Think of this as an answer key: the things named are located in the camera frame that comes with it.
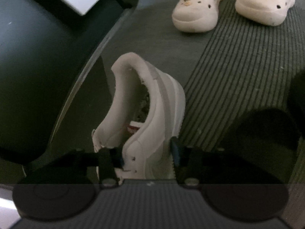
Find white sneaker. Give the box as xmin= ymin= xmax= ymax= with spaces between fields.
xmin=91 ymin=52 xmax=186 ymax=180

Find cream clog with charms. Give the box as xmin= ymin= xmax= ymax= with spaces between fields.
xmin=172 ymin=0 xmax=222 ymax=33
xmin=235 ymin=0 xmax=295 ymax=26

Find dark ribbed door mat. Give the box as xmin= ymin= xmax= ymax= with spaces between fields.
xmin=102 ymin=0 xmax=304 ymax=153

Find dark entrance door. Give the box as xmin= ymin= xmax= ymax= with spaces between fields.
xmin=1 ymin=0 xmax=138 ymax=164

